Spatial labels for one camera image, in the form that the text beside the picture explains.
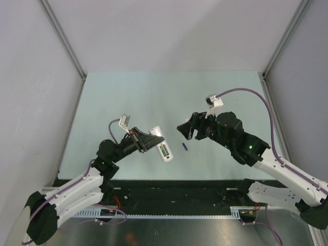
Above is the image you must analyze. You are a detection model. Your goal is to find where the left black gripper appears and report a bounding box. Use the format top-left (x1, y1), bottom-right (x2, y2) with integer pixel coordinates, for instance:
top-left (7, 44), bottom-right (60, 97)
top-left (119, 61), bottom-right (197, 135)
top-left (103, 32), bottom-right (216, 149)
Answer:
top-left (111, 127), bottom-right (164, 163)

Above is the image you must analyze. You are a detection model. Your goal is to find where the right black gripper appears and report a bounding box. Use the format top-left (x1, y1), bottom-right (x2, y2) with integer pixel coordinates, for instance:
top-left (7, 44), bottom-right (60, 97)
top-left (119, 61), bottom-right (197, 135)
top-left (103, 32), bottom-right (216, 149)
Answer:
top-left (177, 109), bottom-right (233, 150)

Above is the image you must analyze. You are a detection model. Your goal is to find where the white remote control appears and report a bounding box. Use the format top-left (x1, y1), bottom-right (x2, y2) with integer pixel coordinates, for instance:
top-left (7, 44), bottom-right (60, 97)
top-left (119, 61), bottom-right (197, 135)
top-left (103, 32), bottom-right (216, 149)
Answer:
top-left (149, 126), bottom-right (174, 162)

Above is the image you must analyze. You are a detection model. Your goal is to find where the green AAA battery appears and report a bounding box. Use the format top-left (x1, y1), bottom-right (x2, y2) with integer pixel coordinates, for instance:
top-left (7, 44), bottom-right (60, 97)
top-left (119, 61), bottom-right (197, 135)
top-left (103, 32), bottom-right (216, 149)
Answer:
top-left (159, 144), bottom-right (170, 158)

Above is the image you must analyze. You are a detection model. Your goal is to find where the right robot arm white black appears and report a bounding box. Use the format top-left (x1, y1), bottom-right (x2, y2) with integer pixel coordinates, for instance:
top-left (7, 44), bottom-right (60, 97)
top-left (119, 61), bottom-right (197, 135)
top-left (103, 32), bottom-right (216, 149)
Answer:
top-left (177, 112), bottom-right (327, 230)

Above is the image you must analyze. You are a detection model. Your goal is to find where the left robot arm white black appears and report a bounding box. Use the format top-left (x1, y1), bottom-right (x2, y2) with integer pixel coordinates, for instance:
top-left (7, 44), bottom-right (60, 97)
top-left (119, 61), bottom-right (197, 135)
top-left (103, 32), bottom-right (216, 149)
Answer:
top-left (25, 126), bottom-right (165, 245)

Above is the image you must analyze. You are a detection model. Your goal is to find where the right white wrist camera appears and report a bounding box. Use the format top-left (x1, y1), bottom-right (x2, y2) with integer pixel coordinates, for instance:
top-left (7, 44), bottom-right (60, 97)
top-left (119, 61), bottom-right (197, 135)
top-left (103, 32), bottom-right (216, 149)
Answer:
top-left (206, 94), bottom-right (223, 118)

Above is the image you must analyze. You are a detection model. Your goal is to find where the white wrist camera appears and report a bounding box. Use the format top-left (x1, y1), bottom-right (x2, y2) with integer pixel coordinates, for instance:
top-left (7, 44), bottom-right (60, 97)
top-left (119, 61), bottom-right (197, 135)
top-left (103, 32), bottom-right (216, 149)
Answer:
top-left (206, 94), bottom-right (223, 118)
top-left (119, 114), bottom-right (130, 133)

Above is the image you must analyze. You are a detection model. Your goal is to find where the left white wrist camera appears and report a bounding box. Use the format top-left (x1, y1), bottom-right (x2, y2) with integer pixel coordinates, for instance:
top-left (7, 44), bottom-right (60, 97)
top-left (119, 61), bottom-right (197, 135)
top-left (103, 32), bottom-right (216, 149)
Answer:
top-left (119, 114), bottom-right (130, 133)

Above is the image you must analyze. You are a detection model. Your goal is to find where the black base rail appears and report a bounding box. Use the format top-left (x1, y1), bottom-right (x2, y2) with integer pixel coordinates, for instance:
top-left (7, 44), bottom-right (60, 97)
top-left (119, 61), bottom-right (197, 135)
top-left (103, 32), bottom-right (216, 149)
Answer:
top-left (51, 179), bottom-right (272, 216)

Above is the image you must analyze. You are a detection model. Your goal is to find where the grey slotted cable duct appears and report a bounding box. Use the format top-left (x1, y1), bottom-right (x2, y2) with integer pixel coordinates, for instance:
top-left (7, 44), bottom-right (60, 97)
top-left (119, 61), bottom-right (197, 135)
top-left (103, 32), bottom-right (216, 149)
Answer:
top-left (74, 206), bottom-right (267, 220)

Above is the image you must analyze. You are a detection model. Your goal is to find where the left aluminium frame post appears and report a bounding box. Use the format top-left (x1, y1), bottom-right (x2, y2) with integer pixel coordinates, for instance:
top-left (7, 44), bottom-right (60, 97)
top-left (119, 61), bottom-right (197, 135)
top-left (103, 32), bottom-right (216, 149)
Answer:
top-left (37, 0), bottom-right (86, 81)

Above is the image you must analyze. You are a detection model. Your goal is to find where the aluminium frame post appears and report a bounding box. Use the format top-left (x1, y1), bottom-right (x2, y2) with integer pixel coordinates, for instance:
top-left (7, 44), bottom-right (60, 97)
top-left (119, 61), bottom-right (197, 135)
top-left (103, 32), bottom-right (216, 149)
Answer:
top-left (37, 0), bottom-right (86, 81)
top-left (262, 0), bottom-right (313, 78)

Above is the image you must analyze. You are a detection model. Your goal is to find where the right aluminium frame post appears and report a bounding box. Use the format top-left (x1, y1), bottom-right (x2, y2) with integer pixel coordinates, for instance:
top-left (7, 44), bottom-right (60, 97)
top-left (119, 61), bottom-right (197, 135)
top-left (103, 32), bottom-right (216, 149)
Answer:
top-left (262, 0), bottom-right (313, 78)

